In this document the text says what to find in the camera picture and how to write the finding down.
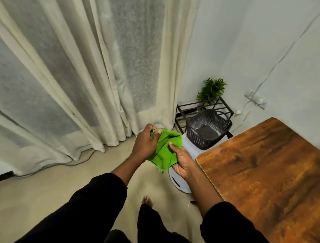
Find person's left hand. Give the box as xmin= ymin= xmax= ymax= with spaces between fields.
xmin=130 ymin=124 xmax=162 ymax=163

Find person's right hand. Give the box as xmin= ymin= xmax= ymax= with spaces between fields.
xmin=169 ymin=142 xmax=198 ymax=181

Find green microfibre cloth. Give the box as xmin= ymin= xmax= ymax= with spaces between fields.
xmin=146 ymin=129 xmax=183 ymax=173

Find person's right forearm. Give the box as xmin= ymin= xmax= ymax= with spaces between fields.
xmin=185 ymin=172 xmax=270 ymax=243

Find person's left forearm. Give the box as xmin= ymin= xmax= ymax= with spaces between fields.
xmin=14 ymin=151 xmax=147 ymax=243

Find white plastic stool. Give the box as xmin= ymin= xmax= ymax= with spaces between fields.
xmin=168 ymin=133 xmax=229 ymax=194

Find black plastic woven basket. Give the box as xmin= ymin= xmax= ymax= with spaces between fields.
xmin=186 ymin=109 xmax=233 ymax=150

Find person's bare foot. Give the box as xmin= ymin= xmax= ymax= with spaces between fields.
xmin=141 ymin=196 xmax=154 ymax=208

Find green potted plant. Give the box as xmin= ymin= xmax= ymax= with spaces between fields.
xmin=196 ymin=78 xmax=227 ymax=106

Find person's black trousers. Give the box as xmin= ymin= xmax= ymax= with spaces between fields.
xmin=104 ymin=204 xmax=201 ymax=243

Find cream sheer curtain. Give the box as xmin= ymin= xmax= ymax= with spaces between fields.
xmin=0 ymin=0 xmax=201 ymax=177

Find black metal wire rack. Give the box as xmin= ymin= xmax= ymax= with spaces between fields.
xmin=174 ymin=97 xmax=234 ymax=139

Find white power cable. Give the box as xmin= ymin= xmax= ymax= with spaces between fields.
xmin=230 ymin=103 xmax=259 ymax=132

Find black floor cable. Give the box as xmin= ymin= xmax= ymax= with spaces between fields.
xmin=15 ymin=150 xmax=97 ymax=177

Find white wall socket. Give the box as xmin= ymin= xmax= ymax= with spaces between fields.
xmin=244 ymin=91 xmax=268 ymax=110

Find white wall cable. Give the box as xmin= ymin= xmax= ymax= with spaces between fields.
xmin=253 ymin=14 xmax=320 ymax=93

